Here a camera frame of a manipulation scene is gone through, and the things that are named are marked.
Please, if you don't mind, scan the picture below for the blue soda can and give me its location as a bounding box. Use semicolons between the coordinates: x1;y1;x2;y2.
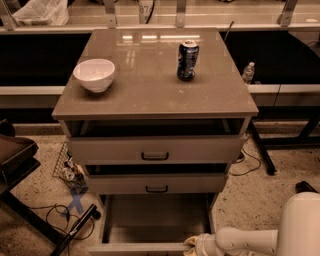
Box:
177;39;199;81

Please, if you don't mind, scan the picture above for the dark chair left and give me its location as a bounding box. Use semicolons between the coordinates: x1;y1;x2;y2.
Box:
0;119;63;245

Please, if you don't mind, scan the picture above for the grey drawer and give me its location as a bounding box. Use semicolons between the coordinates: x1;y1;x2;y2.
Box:
88;194;214;256
86;173;227;194
66;135;246;165

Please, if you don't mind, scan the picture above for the black table leg right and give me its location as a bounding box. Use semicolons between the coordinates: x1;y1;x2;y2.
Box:
248;121;276;176

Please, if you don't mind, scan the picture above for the black floor cable right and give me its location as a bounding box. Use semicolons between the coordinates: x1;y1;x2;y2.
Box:
229;134;262;177

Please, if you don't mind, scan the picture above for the black office chair base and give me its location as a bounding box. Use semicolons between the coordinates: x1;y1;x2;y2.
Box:
295;181;317;193

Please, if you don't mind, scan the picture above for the black floor cable left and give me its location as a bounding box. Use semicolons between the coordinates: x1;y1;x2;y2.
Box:
29;203;96;256

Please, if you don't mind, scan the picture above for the black floor cable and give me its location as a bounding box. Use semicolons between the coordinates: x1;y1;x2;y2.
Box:
229;134;262;177
29;203;96;256

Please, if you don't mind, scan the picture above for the wire basket with items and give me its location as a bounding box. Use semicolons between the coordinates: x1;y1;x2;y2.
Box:
52;143;88;193

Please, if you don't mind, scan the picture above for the black stand leg left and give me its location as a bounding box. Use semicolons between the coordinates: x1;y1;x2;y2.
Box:
50;204;101;256

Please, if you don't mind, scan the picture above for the grey drawer cabinet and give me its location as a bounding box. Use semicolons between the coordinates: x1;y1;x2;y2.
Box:
51;27;259;214

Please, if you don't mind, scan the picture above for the blue tape cross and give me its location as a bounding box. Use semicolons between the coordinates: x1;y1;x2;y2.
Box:
61;187;88;215

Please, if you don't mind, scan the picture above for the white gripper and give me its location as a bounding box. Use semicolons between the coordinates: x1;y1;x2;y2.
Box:
183;234;221;256

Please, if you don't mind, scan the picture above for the white ceramic bowl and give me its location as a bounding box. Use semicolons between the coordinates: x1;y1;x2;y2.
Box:
73;59;115;93

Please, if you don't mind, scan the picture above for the clear plastic water bottle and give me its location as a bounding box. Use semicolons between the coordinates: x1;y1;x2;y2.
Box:
242;62;255;84

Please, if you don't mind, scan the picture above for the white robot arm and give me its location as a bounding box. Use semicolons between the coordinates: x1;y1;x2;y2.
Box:
183;192;320;256

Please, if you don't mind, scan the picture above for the white plastic bag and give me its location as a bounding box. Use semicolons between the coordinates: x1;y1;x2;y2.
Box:
13;0;69;26

